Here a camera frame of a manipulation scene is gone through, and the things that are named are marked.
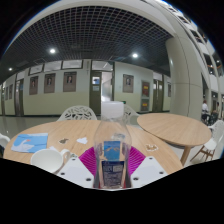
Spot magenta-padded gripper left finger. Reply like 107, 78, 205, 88
56, 146, 101, 189

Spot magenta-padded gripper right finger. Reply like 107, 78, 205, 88
126, 146, 169, 189

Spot clear plastic water bottle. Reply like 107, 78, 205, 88
93, 101, 133, 190

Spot grey patterned sticker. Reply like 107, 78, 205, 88
145, 143, 159, 152

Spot white paper scrap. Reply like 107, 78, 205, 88
76, 136, 89, 145

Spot white cup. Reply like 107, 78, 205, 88
30, 148, 70, 175

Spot round wooden side table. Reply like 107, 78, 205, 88
136, 112, 213, 167

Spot light blue paper sheet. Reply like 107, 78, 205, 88
11, 132, 50, 154

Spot white chair with wooden legs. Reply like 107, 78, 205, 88
191, 119, 224, 163

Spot dark door with window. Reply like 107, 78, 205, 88
89, 71, 103, 116

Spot person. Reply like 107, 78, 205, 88
201, 99, 211, 123

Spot round ceiling lights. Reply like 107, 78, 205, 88
7, 47, 139, 72

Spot framed wall portraits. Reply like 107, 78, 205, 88
4, 70, 135, 101

